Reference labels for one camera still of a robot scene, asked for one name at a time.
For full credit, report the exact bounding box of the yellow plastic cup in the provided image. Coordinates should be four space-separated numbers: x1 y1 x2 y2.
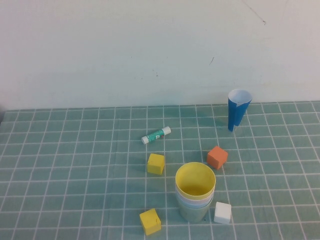
174 161 216 197

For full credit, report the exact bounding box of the pink plastic cup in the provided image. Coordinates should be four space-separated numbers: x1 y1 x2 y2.
175 186 215 203

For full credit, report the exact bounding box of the light blue plastic cup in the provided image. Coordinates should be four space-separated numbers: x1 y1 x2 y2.
176 196 215 210

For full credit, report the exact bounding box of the green white glue stick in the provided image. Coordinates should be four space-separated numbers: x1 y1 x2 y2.
140 126 172 145

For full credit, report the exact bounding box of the plain yellow foam cube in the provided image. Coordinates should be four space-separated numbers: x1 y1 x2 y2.
146 153 166 176

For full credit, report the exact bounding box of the orange foam cube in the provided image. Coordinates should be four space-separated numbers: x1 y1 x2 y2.
206 145 229 171

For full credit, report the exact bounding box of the blue paper cone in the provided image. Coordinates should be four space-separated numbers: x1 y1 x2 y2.
227 88 253 132

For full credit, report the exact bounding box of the teal grid tablecloth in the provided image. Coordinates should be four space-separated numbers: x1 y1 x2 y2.
0 100 320 240

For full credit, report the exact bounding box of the green plastic cup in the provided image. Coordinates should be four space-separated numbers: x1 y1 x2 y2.
177 197 215 224

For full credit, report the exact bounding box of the yellow foam cube with notch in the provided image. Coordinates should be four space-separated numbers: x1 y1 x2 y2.
138 208 162 237

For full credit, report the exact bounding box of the white foam cube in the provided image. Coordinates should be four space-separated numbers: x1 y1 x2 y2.
213 201 232 225

